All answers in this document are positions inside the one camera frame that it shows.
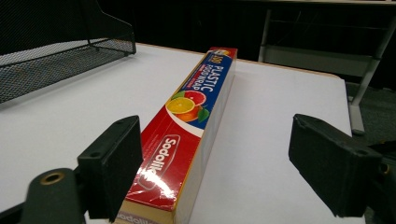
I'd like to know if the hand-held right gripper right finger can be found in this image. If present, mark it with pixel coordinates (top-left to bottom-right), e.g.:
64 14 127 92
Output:
288 113 384 218

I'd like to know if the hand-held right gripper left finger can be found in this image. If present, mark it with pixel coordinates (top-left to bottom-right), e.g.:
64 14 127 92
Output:
77 115 145 223

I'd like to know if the red and blue wrap box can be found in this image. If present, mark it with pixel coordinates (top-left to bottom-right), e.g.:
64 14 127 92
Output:
113 47 238 224

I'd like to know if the grey metal frame stand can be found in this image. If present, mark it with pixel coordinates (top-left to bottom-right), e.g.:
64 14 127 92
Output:
257 8 396 136

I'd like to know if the black mesh wire rack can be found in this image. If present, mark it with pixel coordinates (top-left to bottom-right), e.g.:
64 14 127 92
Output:
0 0 137 105

